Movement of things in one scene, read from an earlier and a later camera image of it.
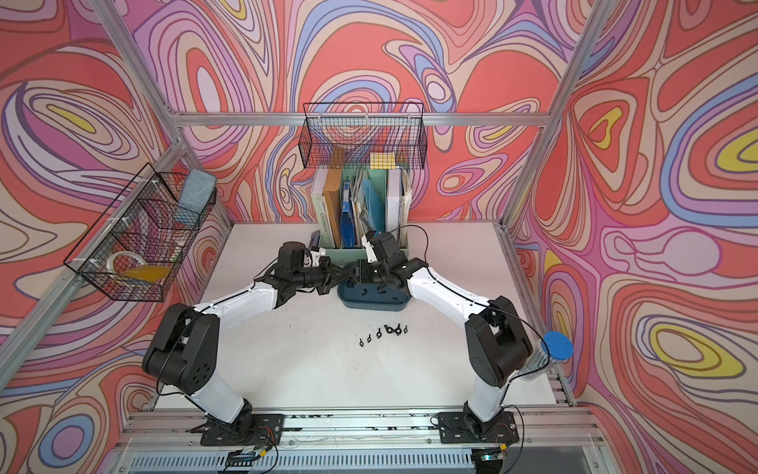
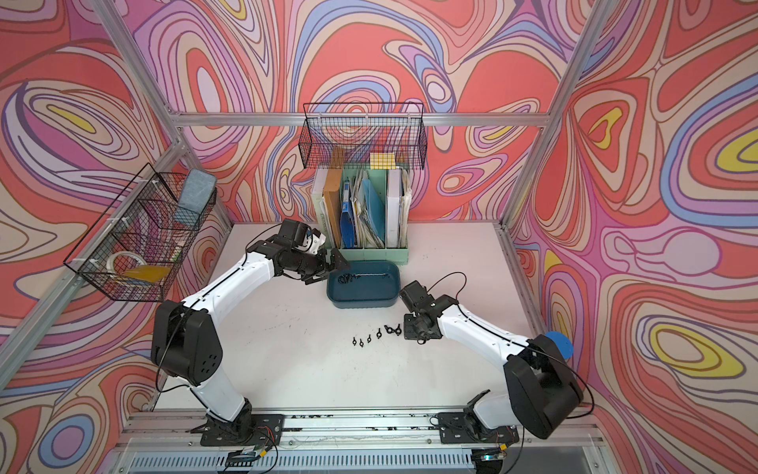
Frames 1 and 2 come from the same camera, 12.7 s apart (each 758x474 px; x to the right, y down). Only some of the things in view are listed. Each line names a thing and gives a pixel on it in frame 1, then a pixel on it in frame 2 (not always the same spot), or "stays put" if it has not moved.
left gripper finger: (337, 274) to (338, 260)
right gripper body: (377, 272) to (414, 330)
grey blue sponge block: (196, 190) stays put
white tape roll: (111, 263) stays put
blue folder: (348, 240) stays put
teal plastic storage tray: (373, 297) stays put
